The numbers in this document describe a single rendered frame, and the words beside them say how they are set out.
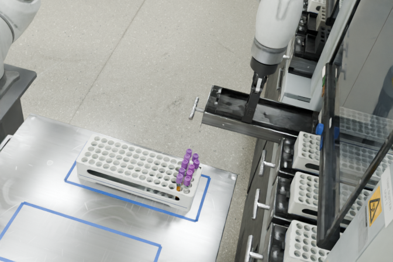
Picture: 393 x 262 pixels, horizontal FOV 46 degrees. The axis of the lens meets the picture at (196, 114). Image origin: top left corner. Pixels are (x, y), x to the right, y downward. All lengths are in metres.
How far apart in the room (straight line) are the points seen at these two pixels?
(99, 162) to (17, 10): 0.62
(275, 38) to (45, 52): 1.95
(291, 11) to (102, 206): 0.65
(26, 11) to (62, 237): 0.76
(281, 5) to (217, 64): 1.81
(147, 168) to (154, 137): 1.25
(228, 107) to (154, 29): 1.75
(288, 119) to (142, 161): 0.52
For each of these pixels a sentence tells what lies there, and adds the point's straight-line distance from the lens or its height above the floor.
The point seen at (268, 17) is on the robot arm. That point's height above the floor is 1.19.
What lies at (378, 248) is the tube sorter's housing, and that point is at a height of 1.18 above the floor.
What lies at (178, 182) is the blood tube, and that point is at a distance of 1.07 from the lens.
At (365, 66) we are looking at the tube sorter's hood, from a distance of 1.02.
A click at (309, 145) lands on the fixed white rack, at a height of 0.87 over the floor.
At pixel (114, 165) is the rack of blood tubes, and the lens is 1.15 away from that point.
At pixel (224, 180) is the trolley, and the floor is 0.82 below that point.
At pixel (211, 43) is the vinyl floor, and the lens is 3.07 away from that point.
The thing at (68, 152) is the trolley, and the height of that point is 0.82.
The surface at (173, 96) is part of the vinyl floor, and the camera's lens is 2.62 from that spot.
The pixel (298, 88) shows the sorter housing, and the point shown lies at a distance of 1.70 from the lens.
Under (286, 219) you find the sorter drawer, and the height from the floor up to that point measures 0.80.
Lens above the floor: 1.77
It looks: 44 degrees down
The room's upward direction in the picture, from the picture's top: 11 degrees clockwise
